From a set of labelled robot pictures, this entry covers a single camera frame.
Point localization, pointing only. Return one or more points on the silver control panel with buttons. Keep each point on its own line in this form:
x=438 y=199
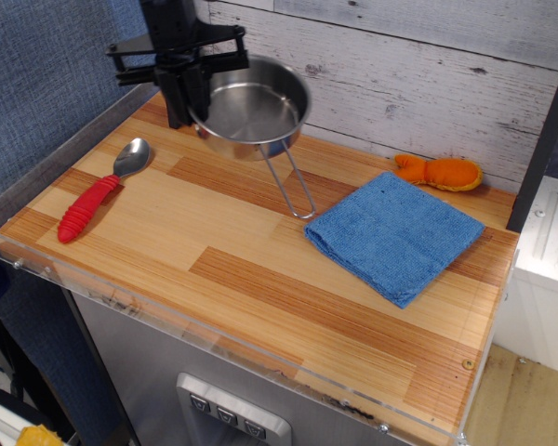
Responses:
x=217 y=417

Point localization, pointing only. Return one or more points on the stainless steel pot with handle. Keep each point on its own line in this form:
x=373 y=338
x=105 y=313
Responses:
x=255 y=114

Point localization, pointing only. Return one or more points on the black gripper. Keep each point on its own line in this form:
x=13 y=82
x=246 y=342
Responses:
x=177 y=40

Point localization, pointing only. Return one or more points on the blue folded cloth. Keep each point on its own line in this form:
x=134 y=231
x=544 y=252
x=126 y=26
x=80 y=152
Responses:
x=393 y=236

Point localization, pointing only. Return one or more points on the red handled metal spoon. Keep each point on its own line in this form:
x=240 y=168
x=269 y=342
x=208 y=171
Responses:
x=133 y=158

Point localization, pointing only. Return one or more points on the clear acrylic edge guard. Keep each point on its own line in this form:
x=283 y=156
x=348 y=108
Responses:
x=292 y=346

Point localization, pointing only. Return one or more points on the orange plush fish toy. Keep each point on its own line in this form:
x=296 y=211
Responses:
x=450 y=174

